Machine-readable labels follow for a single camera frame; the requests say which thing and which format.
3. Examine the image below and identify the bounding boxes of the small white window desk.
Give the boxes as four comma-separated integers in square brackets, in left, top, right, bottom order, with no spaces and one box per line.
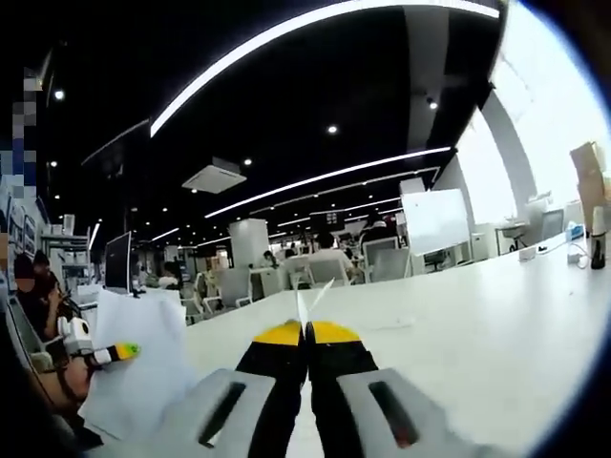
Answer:
[493,222,527,253]

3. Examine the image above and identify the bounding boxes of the black bottle with white cap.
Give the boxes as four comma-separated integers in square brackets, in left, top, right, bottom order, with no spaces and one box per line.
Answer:
[589,204,608,271]

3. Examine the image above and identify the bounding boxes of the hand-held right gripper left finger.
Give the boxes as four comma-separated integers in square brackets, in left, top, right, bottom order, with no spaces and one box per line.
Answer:
[164,320,307,458]

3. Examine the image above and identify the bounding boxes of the wide ceiling light strip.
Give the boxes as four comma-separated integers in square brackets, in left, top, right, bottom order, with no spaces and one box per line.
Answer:
[149,3,503,140]

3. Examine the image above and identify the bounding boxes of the white office chair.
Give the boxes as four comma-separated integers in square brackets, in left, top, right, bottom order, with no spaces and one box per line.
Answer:
[220,268,255,310]
[284,254,353,289]
[364,237,412,283]

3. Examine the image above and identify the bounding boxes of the small desk monitor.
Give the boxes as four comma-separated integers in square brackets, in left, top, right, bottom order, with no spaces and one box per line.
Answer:
[102,230,135,296]

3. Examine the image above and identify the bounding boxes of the blue and white wall poster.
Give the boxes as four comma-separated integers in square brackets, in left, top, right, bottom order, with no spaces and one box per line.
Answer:
[0,190,52,257]

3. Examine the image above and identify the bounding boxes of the ceiling air conditioner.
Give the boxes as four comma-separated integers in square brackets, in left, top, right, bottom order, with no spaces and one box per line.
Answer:
[180,156,248,196]

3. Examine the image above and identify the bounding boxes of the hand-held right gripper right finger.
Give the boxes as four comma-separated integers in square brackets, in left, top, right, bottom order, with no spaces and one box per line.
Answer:
[305,320,479,458]

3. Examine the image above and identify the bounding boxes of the thin ceiling light strip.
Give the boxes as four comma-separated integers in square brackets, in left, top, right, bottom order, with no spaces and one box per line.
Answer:
[203,145,453,220]

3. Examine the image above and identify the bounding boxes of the small white box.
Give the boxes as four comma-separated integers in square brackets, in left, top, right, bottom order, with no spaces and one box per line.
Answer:
[517,244,549,262]

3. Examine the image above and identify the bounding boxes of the narrow bright window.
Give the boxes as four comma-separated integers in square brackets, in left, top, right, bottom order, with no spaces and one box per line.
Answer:
[455,109,519,225]

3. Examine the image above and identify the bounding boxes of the white cloth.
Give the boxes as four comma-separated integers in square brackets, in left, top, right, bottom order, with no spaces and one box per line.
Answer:
[77,287,193,441]

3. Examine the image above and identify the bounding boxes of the brown cardboard box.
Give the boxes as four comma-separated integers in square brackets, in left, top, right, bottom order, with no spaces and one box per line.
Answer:
[569,139,611,186]
[578,180,611,226]

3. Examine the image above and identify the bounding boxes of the person's left hand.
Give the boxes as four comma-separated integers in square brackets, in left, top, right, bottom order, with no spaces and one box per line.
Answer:
[59,355,96,409]

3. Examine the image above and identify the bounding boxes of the white table cable cover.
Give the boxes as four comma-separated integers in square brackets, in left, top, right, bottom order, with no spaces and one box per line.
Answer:
[369,318,415,331]

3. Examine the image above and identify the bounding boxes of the whiteboard on stand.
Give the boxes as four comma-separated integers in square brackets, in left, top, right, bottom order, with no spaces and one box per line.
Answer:
[399,187,473,255]

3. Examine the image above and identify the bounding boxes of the white shelf unit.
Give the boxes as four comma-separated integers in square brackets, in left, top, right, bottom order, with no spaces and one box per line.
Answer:
[40,214,92,268]

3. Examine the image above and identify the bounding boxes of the wide bright window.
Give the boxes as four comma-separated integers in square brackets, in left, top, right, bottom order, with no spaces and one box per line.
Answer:
[491,0,611,225]

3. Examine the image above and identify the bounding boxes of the white pillar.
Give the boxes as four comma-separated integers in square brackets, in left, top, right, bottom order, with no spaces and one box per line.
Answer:
[227,218,271,269]

